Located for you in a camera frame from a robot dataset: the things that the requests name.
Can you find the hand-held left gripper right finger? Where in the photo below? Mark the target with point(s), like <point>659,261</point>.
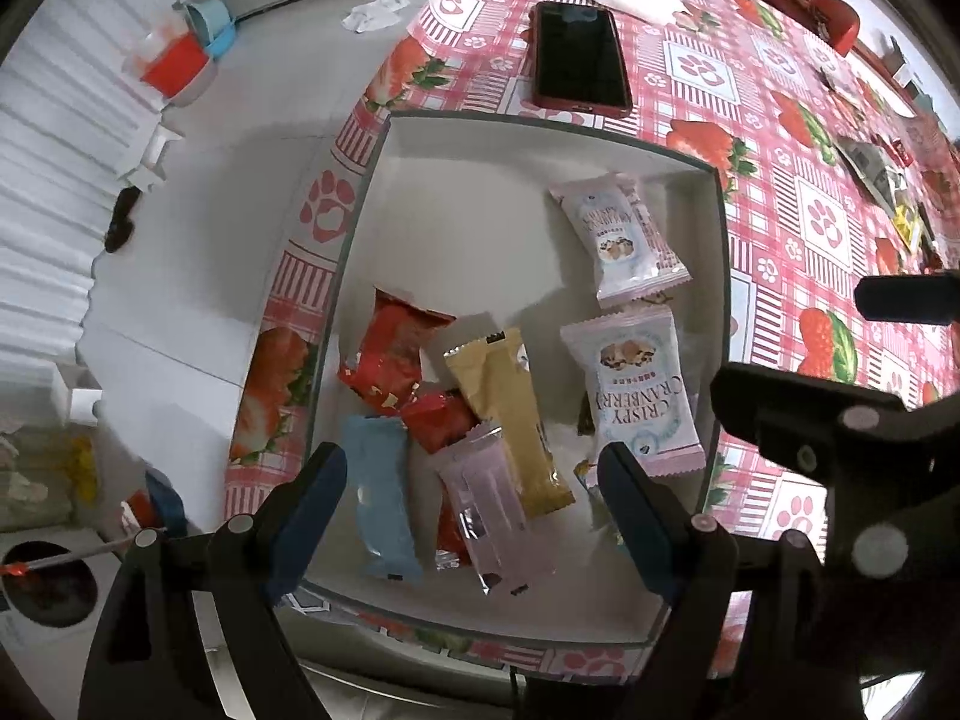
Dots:
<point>637,517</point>

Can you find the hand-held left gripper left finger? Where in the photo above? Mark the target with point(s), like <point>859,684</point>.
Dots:
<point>315,517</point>

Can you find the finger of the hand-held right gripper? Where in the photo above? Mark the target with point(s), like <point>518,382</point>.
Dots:
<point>787,401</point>
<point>907,298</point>

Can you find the yellow cartoon snack packet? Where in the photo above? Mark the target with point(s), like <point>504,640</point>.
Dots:
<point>589,480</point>

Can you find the light blue snack packet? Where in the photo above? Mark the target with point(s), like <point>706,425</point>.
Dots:
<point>382,495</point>

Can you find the white pink-edged snack packet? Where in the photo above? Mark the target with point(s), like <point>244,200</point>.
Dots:
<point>641,390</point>
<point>619,240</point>

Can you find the pale pink snack packet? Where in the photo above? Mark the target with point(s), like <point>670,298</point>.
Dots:
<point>487,517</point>

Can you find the long red snack packet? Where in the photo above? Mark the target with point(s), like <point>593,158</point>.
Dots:
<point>439,424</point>

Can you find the gold snack packet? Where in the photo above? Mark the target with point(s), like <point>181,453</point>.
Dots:
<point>510,427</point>

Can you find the white cardboard box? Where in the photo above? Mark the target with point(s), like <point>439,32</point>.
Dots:
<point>465,202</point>

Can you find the small yellow snack packet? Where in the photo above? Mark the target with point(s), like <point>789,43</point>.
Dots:
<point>909,223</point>

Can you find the red checked strawberry tablecloth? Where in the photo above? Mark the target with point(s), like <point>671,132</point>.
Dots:
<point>825,225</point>

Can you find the grey striped snack packet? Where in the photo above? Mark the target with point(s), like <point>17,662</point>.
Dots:
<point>870,165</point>

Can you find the blue and red bag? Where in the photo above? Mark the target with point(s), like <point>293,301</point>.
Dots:
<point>161,502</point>

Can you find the yellow plastic bag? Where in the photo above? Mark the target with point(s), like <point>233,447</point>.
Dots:
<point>82,465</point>

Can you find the white stick with orange tip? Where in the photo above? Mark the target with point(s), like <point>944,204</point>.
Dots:
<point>75,556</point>

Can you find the small white box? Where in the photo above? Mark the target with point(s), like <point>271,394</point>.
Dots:
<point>75,397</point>

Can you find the white washing machine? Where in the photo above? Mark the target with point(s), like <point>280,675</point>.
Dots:
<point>45,600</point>

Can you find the red plant pot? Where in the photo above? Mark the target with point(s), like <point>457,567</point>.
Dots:
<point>840,22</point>

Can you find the black sock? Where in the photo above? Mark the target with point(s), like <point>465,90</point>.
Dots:
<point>120,225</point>

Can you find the small white stand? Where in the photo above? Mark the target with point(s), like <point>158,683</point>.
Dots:
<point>154,154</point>

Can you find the red-cased smartphone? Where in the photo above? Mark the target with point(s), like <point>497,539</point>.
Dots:
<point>581,60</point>

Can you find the white pleated curtain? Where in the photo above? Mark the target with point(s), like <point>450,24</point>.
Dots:
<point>52,180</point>

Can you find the red plastic bucket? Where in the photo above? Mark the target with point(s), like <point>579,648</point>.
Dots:
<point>174,67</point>

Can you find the blue plastic scoop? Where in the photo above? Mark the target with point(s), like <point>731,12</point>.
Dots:
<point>214,22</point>

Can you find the white crumpled cloth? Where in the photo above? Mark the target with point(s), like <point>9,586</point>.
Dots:
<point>375,13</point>

